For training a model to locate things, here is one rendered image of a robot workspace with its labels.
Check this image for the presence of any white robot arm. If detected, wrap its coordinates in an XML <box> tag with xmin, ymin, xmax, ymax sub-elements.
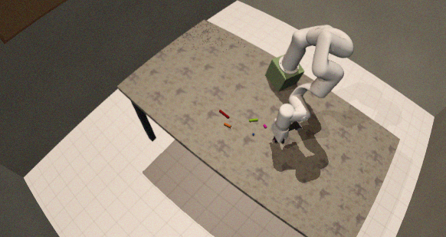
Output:
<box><xmin>275</xmin><ymin>25</ymin><xmax>354</xmax><ymax>131</ymax></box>

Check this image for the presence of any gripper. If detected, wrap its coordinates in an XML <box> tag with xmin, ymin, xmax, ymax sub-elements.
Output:
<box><xmin>271</xmin><ymin>119</ymin><xmax>289</xmax><ymax>144</ymax></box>

